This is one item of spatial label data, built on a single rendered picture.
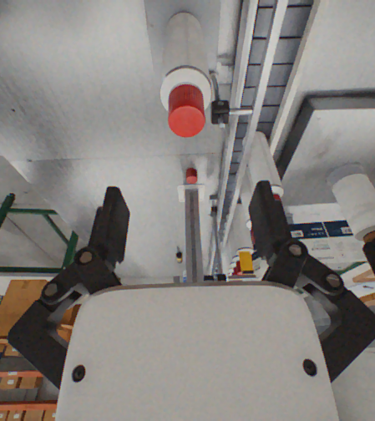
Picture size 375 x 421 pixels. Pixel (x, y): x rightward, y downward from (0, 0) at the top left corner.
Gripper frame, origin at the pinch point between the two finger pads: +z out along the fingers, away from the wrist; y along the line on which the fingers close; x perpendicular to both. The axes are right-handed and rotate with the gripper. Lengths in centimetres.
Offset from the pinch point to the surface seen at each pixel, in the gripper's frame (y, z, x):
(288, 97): 18.2, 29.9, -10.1
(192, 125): 0.6, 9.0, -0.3
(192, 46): 1.0, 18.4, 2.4
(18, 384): -449, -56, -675
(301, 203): 36, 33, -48
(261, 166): 14.1, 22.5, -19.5
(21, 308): -120, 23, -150
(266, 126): 17.1, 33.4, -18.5
